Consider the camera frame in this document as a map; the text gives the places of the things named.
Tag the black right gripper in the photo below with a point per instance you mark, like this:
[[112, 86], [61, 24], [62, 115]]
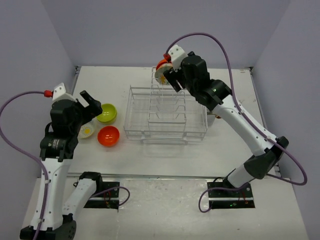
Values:
[[172, 76]]

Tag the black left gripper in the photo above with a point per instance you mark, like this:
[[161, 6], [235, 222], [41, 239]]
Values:
[[94, 109]]

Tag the floral patterned bowl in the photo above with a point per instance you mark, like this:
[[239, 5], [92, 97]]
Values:
[[159, 72]]

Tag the lime green bowl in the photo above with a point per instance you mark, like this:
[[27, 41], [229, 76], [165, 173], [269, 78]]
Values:
[[108, 115]]

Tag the orange bowl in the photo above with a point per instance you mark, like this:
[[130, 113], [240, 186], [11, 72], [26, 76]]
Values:
[[162, 62], [108, 136]]

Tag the yellow sun patterned bowl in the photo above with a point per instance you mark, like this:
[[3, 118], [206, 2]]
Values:
[[87, 130]]

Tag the orange bowl front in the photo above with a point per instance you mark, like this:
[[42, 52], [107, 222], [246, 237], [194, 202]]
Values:
[[108, 136]]

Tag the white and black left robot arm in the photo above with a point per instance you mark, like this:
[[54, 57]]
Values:
[[55, 219]]

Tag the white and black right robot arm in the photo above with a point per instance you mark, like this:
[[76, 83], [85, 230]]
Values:
[[266, 148]]

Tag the white cutlery holder basket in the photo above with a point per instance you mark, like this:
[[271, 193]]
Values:
[[210, 118]]

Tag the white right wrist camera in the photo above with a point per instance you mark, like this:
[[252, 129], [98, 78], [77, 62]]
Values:
[[175, 55]]

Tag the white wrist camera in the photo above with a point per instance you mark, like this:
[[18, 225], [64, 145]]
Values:
[[59, 93], [175, 55]]

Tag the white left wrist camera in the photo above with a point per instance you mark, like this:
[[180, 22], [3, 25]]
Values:
[[59, 93]]

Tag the white wire dish rack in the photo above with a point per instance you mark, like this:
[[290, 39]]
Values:
[[156, 113]]

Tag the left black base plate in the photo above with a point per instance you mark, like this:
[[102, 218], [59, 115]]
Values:
[[107, 200]]

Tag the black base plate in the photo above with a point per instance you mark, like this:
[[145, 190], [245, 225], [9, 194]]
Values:
[[220, 199], [107, 200]]

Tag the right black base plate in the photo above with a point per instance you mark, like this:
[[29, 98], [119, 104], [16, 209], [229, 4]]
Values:
[[220, 199]]

